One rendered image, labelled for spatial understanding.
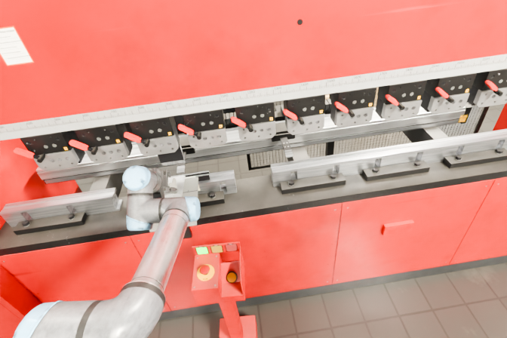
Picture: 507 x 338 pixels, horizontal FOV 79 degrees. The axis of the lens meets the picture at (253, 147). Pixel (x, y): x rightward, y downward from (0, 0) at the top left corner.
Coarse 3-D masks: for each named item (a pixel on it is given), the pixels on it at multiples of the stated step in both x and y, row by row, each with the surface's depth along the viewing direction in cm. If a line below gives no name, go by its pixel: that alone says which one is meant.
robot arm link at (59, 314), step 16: (48, 304) 59; (64, 304) 58; (80, 304) 58; (96, 304) 58; (32, 320) 55; (48, 320) 55; (64, 320) 55; (80, 320) 55; (16, 336) 54; (32, 336) 54; (48, 336) 53; (64, 336) 53; (80, 336) 53
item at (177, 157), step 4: (180, 148) 128; (172, 152) 129; (176, 152) 129; (180, 152) 129; (160, 156) 129; (164, 156) 130; (168, 156) 130; (172, 156) 130; (176, 156) 130; (180, 156) 131; (160, 160) 131; (164, 160) 131; (168, 160) 131; (172, 160) 131; (176, 160) 132; (180, 160) 132; (184, 160) 133; (164, 164) 133
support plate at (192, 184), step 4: (188, 180) 136; (192, 180) 136; (196, 180) 136; (184, 184) 135; (188, 184) 134; (192, 184) 134; (196, 184) 134; (184, 188) 133; (188, 188) 133; (192, 188) 132; (196, 188) 132; (188, 192) 130; (192, 192) 130; (196, 192) 130; (196, 196) 128; (196, 220) 118; (156, 224) 119; (188, 224) 117; (192, 224) 117; (196, 224) 117; (152, 228) 117; (156, 228) 117
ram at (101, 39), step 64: (0, 0) 86; (64, 0) 88; (128, 0) 90; (192, 0) 92; (256, 0) 94; (320, 0) 96; (384, 0) 98; (448, 0) 101; (0, 64) 96; (64, 64) 99; (128, 64) 101; (192, 64) 104; (256, 64) 106; (320, 64) 109; (384, 64) 112; (64, 128) 113
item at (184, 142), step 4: (180, 140) 155; (184, 140) 155; (188, 140) 154; (180, 144) 152; (184, 144) 152; (188, 144) 152; (184, 148) 152; (188, 148) 152; (192, 148) 152; (184, 152) 152; (188, 152) 153; (192, 152) 153; (184, 156) 149; (180, 164) 145; (184, 164) 144; (180, 168) 143; (184, 168) 142; (180, 172) 141; (184, 172) 141
